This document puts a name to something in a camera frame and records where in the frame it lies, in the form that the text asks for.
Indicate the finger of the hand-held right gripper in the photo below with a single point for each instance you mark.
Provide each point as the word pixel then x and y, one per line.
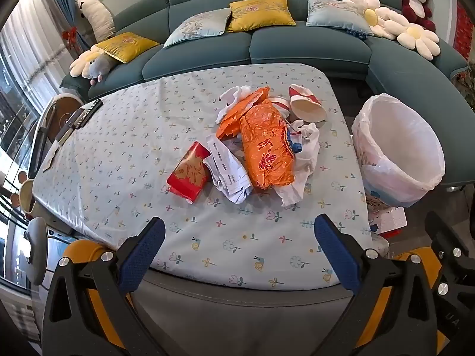
pixel 443 239

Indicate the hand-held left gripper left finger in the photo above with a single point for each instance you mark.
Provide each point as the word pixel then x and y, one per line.
pixel 143 256

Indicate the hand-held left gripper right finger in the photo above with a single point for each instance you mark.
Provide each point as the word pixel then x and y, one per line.
pixel 336 252

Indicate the large white plastic bag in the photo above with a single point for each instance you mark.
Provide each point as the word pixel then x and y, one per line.
pixel 302 163

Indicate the red and gold box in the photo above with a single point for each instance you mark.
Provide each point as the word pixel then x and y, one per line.
pixel 189 172

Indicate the bin with white liner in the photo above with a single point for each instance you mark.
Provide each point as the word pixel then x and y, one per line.
pixel 400 148

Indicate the white paper receipts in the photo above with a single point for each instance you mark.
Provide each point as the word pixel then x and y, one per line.
pixel 226 170

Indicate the orange plastic bag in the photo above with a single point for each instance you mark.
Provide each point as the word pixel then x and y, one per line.
pixel 267 144

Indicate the white and red cartons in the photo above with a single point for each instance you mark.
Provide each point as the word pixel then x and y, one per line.
pixel 387 218

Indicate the floral printed tablecloth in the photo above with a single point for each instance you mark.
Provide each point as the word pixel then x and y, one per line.
pixel 148 155

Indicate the beige round chair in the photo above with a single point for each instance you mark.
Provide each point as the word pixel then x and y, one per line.
pixel 37 246
pixel 61 113
pixel 26 194

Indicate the crushed red paper cup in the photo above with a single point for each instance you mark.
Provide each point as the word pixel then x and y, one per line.
pixel 306 105

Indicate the potted plant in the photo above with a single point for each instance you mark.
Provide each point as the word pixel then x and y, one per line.
pixel 465 81

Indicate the small crumpled white bag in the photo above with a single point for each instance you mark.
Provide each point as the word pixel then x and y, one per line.
pixel 232 100

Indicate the teal sofa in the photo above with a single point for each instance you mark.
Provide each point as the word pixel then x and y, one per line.
pixel 304 48

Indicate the yellow embroidered pillow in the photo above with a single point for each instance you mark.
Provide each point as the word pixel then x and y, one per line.
pixel 126 46
pixel 259 13

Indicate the red curtain bow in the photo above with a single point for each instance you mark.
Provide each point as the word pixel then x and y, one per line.
pixel 70 35

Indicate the light blue embroidered pillow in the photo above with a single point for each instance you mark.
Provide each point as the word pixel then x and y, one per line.
pixel 198 26
pixel 336 11

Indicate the red plush bear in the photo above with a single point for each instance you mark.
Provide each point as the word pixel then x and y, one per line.
pixel 415 0

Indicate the white plush toy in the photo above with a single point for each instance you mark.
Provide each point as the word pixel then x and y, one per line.
pixel 94 15

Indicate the blue curtain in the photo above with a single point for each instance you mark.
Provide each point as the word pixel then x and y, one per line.
pixel 61 3

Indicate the red wall decoration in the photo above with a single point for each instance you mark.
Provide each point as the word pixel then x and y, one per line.
pixel 464 29

